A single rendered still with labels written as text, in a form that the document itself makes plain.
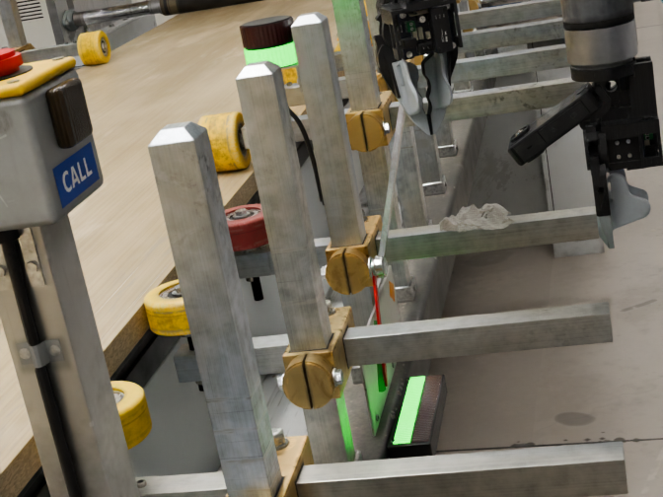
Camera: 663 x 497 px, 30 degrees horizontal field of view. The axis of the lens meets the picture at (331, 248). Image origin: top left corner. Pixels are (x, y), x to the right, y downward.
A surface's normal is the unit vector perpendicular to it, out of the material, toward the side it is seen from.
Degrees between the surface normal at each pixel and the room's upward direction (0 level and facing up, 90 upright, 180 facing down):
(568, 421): 0
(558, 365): 0
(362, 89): 90
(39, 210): 90
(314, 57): 90
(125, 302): 0
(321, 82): 90
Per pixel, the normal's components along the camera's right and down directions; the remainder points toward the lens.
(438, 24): 0.17, 0.26
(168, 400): 0.97, -0.11
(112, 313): -0.18, -0.94
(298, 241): -0.17, 0.33
